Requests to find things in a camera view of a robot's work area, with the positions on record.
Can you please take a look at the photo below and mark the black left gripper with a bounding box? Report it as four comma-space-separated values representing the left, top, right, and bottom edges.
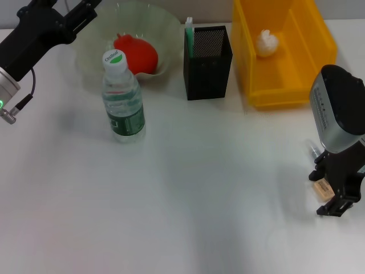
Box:
0, 0, 103, 83

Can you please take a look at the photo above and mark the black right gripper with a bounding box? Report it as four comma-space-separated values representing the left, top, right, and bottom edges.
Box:
309, 139, 365, 218

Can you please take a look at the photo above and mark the tan eraser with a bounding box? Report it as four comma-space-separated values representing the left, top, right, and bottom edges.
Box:
312, 178, 335, 203

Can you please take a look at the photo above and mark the dark grey marker pen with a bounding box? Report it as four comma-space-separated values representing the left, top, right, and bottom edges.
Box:
306, 139, 323, 164

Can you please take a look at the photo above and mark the red ball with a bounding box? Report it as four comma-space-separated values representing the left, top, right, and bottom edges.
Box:
113, 33, 159, 75

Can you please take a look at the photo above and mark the clear green-label water bottle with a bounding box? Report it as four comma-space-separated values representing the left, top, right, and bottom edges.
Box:
102, 50, 147, 144

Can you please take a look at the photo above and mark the green white utility knife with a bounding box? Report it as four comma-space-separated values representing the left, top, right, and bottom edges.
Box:
185, 17, 196, 58

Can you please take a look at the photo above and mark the translucent green fruit bowl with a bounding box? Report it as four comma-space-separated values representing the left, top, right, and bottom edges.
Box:
75, 2, 182, 92

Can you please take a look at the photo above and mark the black mesh pen holder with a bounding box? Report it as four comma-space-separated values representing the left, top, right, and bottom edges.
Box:
184, 25, 233, 101

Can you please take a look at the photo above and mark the yellow plastic bin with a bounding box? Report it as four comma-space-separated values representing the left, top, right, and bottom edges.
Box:
230, 0, 338, 111

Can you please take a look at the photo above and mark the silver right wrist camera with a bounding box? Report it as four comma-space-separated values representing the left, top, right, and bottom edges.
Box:
309, 65, 365, 152

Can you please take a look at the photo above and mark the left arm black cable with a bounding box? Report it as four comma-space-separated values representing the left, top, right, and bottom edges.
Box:
0, 67, 37, 126

